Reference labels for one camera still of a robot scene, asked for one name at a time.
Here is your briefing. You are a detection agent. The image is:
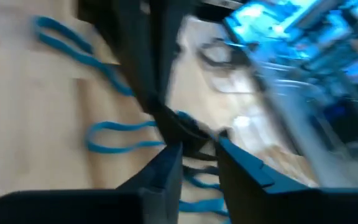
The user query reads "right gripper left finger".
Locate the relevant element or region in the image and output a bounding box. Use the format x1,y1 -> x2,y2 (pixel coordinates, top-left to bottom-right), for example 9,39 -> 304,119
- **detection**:
0,142 -> 184,224

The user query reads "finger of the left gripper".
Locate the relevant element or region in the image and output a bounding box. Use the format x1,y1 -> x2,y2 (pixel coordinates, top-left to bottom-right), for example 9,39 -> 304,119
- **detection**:
104,18 -> 166,114
150,15 -> 195,108

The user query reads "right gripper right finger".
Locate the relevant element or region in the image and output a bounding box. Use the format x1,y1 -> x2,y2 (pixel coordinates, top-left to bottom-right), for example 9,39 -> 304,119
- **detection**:
217,136 -> 358,224

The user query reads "blue rubber band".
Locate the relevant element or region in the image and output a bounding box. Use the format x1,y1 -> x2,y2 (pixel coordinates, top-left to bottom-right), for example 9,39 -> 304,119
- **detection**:
178,164 -> 231,224
85,120 -> 167,155
34,16 -> 135,97

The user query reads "clear plastic basket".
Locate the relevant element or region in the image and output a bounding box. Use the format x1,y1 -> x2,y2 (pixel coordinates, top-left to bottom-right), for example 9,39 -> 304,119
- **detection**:
169,15 -> 260,97
228,58 -> 358,187

